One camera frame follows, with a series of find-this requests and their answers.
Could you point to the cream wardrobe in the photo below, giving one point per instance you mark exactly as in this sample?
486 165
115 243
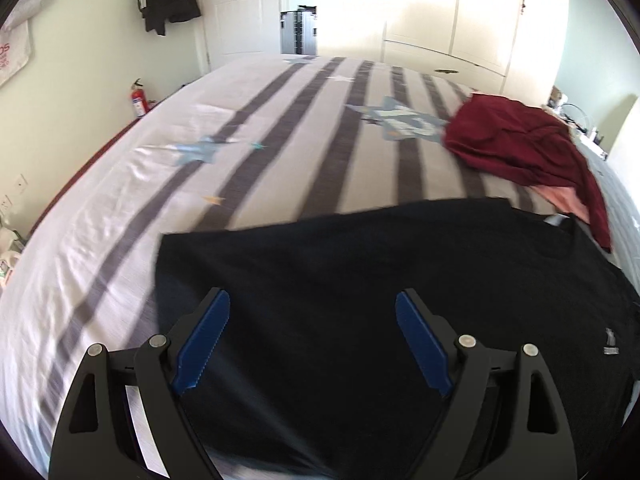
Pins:
425 10

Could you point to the white detergent jug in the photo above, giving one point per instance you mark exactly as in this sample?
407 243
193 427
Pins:
9 260

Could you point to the light wooden nightstand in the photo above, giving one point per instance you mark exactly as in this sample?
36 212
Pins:
585 132

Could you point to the red fire extinguisher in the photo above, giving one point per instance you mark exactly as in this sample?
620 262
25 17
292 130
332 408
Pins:
139 102

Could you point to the white door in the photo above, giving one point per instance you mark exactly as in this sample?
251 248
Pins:
235 15

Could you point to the dark red garment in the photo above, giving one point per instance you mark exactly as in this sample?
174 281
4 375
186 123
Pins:
510 145

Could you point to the black printed sweatshirt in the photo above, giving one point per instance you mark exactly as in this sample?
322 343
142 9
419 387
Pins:
325 270

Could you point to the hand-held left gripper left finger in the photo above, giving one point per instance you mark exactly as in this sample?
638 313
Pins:
202 345

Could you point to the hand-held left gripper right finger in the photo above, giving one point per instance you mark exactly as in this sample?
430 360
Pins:
422 345

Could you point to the pink garment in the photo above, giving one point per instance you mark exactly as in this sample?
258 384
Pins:
567 200

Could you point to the white headboard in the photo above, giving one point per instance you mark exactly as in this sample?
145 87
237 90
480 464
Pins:
625 130

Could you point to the silver ribbed suitcase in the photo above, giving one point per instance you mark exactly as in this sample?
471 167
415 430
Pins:
300 32

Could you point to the white tote bag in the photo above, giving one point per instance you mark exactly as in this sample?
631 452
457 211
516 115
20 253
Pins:
15 55

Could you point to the striped star-print bed sheet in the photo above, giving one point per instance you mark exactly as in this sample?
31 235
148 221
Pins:
150 200

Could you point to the white plastic bag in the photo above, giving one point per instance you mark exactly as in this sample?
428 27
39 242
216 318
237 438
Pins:
30 7

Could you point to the white wall socket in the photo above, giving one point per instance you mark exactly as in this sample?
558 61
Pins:
5 204

